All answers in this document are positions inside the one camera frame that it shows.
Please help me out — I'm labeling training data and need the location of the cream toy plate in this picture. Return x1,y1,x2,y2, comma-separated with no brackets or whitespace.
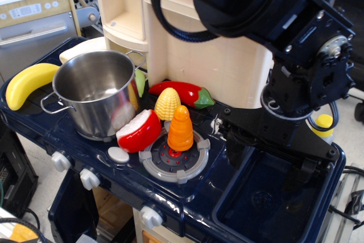
59,37,107,64

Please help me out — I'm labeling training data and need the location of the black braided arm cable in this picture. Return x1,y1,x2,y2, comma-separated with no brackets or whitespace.
150,0,220,42

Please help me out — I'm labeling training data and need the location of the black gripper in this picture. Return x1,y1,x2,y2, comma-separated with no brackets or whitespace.
220,107,340,191

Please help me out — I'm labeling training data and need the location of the white stove knob middle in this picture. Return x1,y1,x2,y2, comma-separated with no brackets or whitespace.
80,168,101,191

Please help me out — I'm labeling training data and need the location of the white stove knob left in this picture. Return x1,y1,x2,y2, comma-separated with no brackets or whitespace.
51,151,72,172

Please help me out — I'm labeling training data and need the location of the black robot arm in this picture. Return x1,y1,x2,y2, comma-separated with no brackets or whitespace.
151,0,354,189

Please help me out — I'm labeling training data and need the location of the red toy chili pepper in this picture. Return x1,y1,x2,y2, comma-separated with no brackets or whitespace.
148,81,216,109

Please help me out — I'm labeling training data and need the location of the yellow toy banana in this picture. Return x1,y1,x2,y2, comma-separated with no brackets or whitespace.
5,63,60,110

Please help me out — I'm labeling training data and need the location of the grey oval stove button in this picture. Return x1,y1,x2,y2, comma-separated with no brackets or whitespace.
107,147,130,163

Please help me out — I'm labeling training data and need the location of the stainless steel pot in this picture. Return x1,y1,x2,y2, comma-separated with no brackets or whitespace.
40,50,140,142

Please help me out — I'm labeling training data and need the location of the white stove knob right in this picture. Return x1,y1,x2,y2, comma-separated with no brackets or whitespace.
140,206,163,229

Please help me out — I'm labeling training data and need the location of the dark blue toy kitchen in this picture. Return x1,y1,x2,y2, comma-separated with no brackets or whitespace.
0,36,347,243

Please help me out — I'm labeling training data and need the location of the wooden toy dishwasher unit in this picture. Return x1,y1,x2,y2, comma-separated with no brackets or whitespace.
1,0,100,83

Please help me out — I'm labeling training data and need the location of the yellow toy corn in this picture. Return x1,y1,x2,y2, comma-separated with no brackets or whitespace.
154,88,181,121

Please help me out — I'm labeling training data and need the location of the red toy apple half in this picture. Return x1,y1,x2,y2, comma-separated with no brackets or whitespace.
116,109,162,153

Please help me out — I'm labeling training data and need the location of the grey toy stove burner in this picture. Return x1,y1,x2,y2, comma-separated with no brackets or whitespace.
138,128,210,184

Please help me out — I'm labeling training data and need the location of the orange toy carrot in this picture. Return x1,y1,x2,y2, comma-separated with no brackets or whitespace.
167,105,193,151

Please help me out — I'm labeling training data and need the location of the black box on floor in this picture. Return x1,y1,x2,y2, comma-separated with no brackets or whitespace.
1,123,38,217

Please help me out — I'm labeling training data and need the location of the white stove knob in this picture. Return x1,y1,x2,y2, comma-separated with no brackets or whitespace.
140,206,163,229
51,151,72,172
80,168,101,191

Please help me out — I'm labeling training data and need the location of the yellow cap white bottle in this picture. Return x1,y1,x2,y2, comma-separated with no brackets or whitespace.
309,114,334,145

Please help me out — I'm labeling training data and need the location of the green toy fruit piece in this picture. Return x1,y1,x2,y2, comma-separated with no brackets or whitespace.
135,69,146,98

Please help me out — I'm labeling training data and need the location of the cream toy kitchen tower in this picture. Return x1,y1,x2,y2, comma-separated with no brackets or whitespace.
98,0,272,108

